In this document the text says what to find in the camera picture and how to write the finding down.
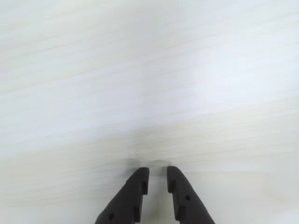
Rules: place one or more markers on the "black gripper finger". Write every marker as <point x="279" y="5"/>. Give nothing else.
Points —
<point x="187" y="205"/>
<point x="125" y="200"/>

